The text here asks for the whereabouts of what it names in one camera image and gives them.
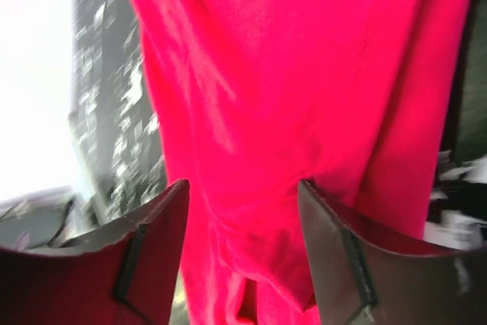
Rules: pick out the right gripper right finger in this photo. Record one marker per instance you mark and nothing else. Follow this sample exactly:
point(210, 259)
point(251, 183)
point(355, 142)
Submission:
point(366, 273)

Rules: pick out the red t shirt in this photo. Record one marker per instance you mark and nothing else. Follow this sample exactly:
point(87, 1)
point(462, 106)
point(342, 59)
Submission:
point(253, 96)

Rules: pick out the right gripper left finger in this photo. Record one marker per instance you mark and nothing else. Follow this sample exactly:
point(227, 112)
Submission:
point(124, 272)

